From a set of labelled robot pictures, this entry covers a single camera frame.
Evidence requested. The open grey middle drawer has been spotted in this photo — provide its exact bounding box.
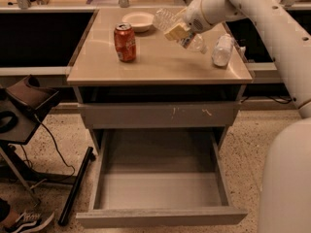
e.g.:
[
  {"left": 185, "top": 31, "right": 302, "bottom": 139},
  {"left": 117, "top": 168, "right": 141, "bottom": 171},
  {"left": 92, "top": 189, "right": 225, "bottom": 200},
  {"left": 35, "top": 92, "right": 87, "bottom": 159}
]
[{"left": 77, "top": 128, "right": 247, "bottom": 228}]

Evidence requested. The black cable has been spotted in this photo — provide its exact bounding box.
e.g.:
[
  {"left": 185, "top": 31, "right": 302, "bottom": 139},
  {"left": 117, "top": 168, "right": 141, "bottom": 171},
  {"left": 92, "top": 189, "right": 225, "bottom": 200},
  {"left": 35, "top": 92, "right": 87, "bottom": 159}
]
[{"left": 18, "top": 114, "right": 76, "bottom": 183}]

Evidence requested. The orange soda can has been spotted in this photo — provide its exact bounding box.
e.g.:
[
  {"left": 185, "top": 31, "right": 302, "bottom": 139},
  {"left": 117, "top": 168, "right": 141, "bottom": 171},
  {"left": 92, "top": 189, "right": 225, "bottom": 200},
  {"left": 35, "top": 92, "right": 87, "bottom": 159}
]
[{"left": 114, "top": 22, "right": 136, "bottom": 62}]

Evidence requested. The white bowl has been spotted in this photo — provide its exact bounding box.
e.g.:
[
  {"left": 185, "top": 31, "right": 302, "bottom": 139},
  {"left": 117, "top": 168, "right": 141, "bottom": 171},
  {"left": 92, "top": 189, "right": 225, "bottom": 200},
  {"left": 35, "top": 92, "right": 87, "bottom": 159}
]
[{"left": 122, "top": 12, "right": 154, "bottom": 33}]

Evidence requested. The black white sneaker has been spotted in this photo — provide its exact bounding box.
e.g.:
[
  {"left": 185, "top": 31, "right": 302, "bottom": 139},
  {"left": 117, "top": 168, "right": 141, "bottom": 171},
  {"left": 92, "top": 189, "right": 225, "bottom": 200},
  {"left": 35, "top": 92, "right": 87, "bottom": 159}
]
[{"left": 4, "top": 212, "right": 54, "bottom": 233}]

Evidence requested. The clear plastic water bottle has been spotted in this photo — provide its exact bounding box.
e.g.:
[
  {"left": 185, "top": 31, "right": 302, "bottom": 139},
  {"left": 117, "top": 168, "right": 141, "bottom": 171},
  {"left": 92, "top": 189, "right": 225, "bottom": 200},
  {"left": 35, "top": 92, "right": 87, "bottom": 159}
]
[{"left": 153, "top": 8, "right": 207, "bottom": 54}]

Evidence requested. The white crumpled plastic bottle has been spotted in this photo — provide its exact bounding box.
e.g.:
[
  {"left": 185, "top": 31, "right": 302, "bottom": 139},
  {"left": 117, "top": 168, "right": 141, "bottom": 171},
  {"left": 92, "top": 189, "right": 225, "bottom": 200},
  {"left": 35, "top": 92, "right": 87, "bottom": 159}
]
[{"left": 212, "top": 34, "right": 234, "bottom": 67}]

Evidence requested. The grey drawer cabinet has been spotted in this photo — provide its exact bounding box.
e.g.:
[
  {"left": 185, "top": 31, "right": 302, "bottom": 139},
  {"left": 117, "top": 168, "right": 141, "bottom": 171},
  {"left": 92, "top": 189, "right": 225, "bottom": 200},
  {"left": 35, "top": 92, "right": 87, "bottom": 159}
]
[{"left": 67, "top": 8, "right": 252, "bottom": 147}]

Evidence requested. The closed grey upper drawer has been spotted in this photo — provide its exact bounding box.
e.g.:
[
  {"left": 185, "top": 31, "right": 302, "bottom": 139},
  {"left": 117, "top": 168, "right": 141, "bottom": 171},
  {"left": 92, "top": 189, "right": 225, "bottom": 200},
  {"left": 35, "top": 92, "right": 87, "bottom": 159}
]
[{"left": 79, "top": 101, "right": 240, "bottom": 129}]

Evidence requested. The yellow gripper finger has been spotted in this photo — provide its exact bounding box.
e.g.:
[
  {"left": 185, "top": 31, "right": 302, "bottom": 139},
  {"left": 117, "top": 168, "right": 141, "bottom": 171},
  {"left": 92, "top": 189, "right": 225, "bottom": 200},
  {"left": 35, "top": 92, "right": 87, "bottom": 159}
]
[{"left": 164, "top": 21, "right": 190, "bottom": 41}]

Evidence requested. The black VR headset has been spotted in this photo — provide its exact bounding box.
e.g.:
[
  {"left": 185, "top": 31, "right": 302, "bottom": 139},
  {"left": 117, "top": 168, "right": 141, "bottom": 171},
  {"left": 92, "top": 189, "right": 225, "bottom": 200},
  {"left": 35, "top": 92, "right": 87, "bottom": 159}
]
[{"left": 5, "top": 75, "right": 60, "bottom": 120}]

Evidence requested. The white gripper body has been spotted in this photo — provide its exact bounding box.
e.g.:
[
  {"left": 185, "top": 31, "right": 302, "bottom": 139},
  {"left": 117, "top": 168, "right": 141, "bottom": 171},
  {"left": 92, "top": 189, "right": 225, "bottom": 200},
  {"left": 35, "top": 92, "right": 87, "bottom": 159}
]
[{"left": 183, "top": 0, "right": 213, "bottom": 33}]

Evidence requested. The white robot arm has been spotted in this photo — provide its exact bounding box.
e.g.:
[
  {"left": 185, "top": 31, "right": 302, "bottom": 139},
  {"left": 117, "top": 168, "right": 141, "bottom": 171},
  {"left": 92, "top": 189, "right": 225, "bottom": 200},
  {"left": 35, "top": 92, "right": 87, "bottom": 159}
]
[{"left": 164, "top": 0, "right": 311, "bottom": 233}]

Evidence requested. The black table leg bar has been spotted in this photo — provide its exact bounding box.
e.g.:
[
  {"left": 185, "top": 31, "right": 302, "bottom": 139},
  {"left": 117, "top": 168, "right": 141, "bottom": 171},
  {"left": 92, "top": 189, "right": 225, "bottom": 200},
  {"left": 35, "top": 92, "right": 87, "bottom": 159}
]
[{"left": 57, "top": 147, "right": 95, "bottom": 226}]

